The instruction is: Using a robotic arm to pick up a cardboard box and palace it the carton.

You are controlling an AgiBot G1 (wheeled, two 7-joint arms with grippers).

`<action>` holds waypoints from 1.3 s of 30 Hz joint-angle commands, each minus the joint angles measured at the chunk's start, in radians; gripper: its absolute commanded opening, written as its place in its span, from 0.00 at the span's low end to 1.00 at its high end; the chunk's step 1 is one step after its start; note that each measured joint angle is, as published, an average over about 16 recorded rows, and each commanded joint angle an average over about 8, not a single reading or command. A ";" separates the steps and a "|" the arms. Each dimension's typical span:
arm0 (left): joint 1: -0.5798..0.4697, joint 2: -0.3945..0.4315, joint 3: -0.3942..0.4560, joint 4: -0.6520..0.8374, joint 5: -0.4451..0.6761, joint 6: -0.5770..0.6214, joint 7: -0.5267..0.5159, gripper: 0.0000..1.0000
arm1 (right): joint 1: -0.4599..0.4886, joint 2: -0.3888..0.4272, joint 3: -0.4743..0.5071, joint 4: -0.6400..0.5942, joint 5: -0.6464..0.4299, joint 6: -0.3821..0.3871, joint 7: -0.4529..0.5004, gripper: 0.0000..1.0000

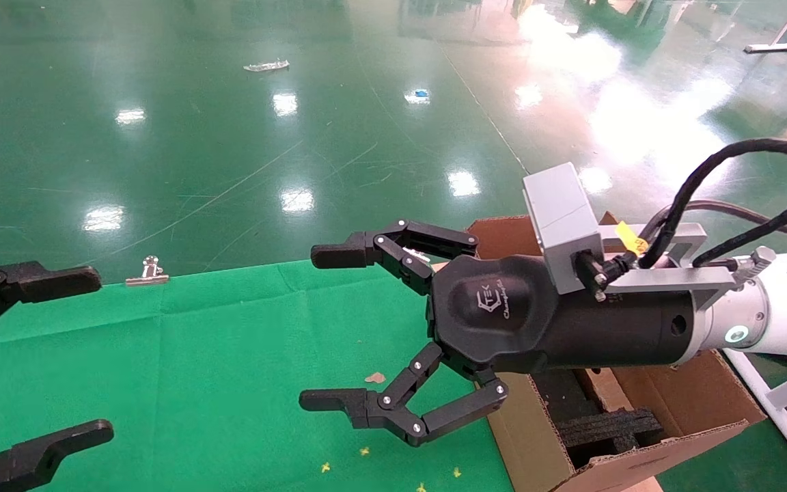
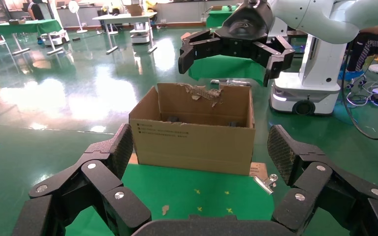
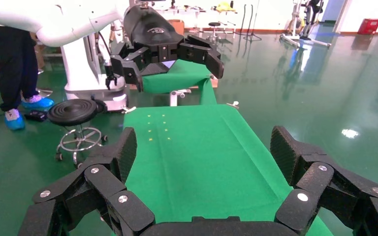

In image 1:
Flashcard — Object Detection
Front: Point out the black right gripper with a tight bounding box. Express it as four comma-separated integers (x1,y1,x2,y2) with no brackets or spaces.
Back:
298,220,700,449

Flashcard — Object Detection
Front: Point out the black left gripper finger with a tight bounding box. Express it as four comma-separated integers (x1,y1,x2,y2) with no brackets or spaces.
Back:
0,258,103,351
0,419,115,492

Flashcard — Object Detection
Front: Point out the cardboard box with hole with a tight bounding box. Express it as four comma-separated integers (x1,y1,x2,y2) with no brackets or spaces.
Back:
575,366,640,415

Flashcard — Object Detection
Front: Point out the large open cardboard carton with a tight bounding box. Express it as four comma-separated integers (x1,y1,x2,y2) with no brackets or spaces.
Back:
467,213,768,492

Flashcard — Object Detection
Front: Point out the large green table cloth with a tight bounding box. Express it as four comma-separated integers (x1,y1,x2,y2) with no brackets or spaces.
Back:
0,260,514,492

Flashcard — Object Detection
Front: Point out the black foam insert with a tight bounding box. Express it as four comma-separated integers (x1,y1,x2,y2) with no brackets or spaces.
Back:
556,408,665,471

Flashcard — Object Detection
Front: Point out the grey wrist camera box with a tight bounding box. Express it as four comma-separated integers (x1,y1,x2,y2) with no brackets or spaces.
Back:
522,162,605,296

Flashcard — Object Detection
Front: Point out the yellow cable tag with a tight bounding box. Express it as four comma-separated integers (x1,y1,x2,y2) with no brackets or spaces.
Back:
616,220,649,258

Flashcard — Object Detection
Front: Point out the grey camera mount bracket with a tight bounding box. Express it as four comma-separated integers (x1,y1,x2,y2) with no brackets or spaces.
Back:
598,222,737,314

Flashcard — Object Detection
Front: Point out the dark grey cable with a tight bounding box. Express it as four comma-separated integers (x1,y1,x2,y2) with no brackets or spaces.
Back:
643,200,787,241

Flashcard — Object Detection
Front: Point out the white table frame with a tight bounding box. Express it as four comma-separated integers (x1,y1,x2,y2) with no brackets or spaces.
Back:
725,348,787,487

